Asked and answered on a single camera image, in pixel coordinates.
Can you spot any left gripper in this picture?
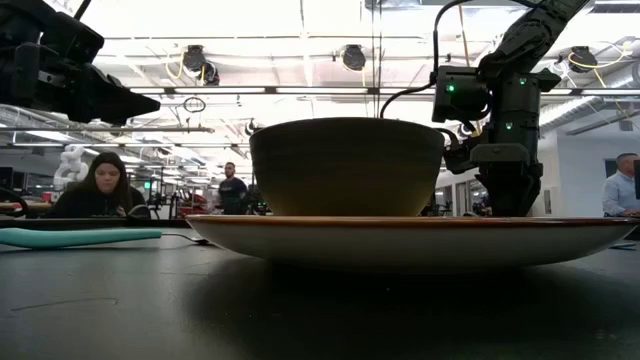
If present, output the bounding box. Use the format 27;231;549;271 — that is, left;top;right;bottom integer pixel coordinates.
0;0;162;126

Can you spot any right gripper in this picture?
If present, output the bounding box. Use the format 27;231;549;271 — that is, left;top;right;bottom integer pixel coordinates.
469;142;545;218

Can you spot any yellow plate with orange rim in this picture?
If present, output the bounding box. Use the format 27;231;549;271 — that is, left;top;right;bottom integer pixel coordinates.
185;213;640;269

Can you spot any teal handled metal spoon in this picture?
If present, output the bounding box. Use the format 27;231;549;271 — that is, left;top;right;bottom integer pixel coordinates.
0;227;212;250

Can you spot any dark grey bowl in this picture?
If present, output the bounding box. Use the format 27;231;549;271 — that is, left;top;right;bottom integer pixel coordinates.
248;116;446;218

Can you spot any person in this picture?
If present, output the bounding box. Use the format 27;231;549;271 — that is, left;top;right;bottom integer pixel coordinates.
217;161;250;216
44;151;152;219
601;152;640;218

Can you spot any long ceiling light bar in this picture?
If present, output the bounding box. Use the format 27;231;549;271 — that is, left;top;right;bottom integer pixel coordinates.
127;85;640;97

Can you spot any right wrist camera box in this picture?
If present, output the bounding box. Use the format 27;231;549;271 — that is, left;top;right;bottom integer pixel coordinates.
442;128;482;175

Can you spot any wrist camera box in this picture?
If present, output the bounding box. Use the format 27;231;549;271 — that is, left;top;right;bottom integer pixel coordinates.
42;12;105;51
442;128;482;175

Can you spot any hanging black cable loop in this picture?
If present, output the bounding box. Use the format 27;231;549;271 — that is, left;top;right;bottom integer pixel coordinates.
182;95;208;114

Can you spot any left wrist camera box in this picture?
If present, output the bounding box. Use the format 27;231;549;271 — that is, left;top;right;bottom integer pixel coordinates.
42;12;105;51

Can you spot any black ceiling cable reel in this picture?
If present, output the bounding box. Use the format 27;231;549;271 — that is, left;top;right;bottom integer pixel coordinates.
341;43;368;72
568;45;600;75
181;43;221;86

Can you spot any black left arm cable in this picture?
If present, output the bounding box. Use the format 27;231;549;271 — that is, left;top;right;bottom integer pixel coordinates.
73;0;94;22

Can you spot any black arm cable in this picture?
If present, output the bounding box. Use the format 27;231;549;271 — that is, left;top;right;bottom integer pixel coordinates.
378;0;539;120
73;0;94;22

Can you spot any black frame rail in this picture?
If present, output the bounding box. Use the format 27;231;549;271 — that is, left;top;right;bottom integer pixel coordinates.
0;216;194;231

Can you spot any yellow hanging cable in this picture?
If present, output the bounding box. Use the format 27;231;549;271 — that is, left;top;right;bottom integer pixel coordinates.
458;4;472;69

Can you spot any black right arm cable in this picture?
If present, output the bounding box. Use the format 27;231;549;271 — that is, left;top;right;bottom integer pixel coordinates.
378;0;539;120

